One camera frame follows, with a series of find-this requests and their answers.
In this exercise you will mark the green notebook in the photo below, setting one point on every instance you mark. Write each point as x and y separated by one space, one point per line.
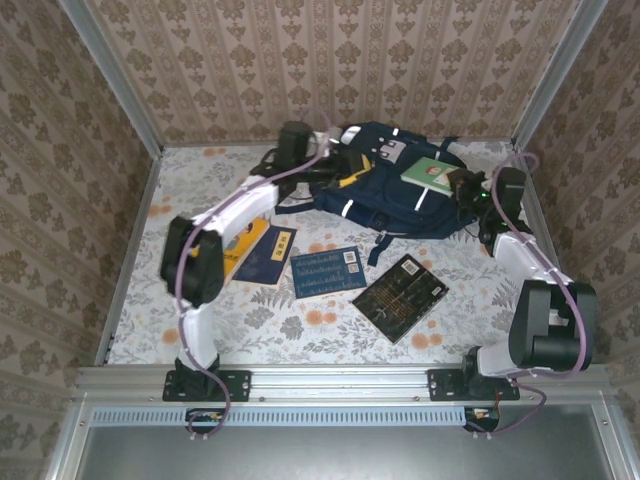
425 172

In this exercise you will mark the navy blue backpack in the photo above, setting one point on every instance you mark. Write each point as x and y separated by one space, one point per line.
390 200

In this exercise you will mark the blue book with white print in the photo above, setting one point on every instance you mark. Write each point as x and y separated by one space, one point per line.
325 272

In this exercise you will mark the yellow illustrated book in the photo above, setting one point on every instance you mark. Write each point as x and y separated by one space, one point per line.
250 235

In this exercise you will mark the navy book with yellow label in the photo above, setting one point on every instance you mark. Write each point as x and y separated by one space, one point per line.
267 260

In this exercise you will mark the black book with gold print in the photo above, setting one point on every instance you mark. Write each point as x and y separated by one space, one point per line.
400 297

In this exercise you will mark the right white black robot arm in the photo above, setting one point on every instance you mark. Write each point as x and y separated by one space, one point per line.
530 260

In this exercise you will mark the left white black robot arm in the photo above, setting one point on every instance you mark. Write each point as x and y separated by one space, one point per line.
240 205

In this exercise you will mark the floral table cover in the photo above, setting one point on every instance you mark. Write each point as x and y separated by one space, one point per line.
310 340

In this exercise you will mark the grey metal sheet panel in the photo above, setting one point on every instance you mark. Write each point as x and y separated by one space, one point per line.
340 455

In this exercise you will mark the right aluminium side rail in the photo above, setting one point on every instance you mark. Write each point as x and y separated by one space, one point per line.
549 245

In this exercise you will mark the aluminium side rail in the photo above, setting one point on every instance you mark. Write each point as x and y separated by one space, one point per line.
549 245
131 250

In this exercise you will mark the right aluminium frame post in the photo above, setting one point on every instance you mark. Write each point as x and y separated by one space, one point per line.
556 75

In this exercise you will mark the aluminium frame post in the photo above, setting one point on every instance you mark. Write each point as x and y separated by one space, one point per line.
556 75
116 75

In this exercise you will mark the left aluminium frame post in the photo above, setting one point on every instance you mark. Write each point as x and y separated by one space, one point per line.
116 75

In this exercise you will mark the left aluminium side rail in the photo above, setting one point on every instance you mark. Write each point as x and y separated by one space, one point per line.
131 250

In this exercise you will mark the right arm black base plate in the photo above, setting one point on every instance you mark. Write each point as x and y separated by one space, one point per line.
442 385

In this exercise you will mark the aluminium mounting rail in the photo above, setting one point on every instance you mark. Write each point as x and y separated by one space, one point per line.
340 382

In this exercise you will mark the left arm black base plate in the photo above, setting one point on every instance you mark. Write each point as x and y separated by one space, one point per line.
235 385

